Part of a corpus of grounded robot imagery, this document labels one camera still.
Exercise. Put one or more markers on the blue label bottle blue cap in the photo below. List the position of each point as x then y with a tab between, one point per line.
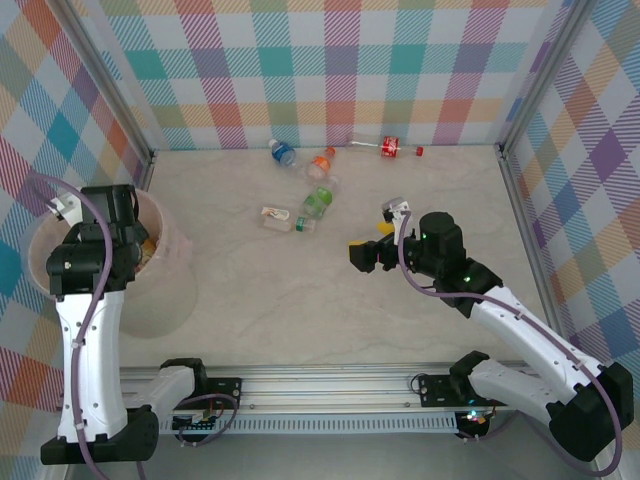
279	151

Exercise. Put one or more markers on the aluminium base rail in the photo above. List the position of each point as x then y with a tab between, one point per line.
325	387

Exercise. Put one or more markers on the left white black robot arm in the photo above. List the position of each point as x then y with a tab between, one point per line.
90	360

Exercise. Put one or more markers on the aluminium frame side bar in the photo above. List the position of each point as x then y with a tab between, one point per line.
529	225

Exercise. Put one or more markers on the red label cola bottle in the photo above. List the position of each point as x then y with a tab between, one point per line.
390	146

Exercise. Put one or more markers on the aluminium frame post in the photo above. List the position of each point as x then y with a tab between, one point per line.
545	75
107	75

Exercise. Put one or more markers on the small yellow piece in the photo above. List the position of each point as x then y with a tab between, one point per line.
385	228

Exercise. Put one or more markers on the small circuit board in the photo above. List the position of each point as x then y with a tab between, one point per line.
197	426
477	419

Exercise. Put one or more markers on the orange label bottle amber cap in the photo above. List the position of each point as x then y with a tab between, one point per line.
150	245

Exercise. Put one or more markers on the white label bottle green cap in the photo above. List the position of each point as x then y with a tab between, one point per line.
274	215

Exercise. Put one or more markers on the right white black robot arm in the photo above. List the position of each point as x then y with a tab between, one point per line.
525	340

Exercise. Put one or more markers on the green label clear bottle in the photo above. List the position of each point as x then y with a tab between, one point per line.
322	196

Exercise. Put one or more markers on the beige plastic bin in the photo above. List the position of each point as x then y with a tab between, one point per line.
160	300

